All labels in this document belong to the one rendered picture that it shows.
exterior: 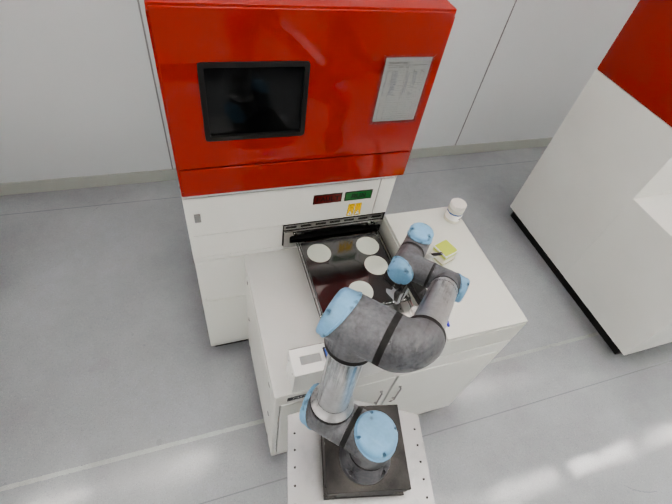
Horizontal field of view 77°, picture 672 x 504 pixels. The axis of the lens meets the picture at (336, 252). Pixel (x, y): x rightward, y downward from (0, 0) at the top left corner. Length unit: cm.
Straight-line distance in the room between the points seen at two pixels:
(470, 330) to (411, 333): 81
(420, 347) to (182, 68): 89
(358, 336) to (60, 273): 242
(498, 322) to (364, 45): 105
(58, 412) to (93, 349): 34
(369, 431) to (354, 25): 105
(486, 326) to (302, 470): 80
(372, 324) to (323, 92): 75
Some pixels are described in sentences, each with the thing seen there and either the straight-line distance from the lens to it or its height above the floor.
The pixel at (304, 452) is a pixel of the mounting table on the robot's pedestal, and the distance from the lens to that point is 146.
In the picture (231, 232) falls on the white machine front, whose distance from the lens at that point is 170.
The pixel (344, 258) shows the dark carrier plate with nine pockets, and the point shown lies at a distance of 174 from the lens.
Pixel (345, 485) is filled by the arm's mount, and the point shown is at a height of 91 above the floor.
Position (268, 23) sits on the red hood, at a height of 177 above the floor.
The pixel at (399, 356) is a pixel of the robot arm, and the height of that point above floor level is 153.
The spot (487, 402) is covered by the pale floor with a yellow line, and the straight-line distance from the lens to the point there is 266.
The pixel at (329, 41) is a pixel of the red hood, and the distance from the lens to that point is 126.
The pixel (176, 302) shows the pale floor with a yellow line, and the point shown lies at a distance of 271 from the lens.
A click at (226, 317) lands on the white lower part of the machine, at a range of 220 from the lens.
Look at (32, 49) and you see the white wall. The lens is 300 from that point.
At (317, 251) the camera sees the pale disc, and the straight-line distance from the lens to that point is 174.
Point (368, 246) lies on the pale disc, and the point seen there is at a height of 90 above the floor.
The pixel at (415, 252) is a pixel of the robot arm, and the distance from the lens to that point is 121.
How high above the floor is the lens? 223
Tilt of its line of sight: 50 degrees down
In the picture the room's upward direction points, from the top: 12 degrees clockwise
